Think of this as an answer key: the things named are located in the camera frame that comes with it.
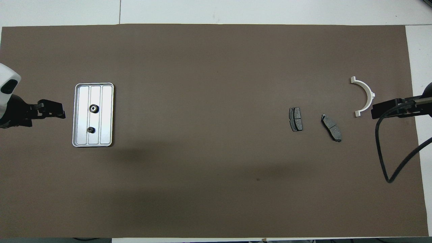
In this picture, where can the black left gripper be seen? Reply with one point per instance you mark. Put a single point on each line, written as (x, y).
(17, 113)

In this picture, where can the silver metal tray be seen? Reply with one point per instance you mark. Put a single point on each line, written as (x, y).
(101, 114)

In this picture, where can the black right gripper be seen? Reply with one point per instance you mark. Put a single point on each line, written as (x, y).
(418, 109)

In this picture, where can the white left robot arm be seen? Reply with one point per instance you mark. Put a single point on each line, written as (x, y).
(8, 84)

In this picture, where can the small rectangular brake pad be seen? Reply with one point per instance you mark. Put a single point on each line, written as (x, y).
(296, 118)

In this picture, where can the brown table mat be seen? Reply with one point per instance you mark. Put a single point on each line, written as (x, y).
(202, 101)

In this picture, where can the long dark brake pad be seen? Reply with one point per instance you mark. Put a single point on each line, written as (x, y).
(332, 128)

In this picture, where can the white semicircular plastic bracket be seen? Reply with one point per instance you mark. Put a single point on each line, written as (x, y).
(366, 88)

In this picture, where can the small black bearing gear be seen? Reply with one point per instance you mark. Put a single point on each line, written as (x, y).
(90, 129)

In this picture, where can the large black bearing gear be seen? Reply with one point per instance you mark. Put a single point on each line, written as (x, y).
(93, 108)

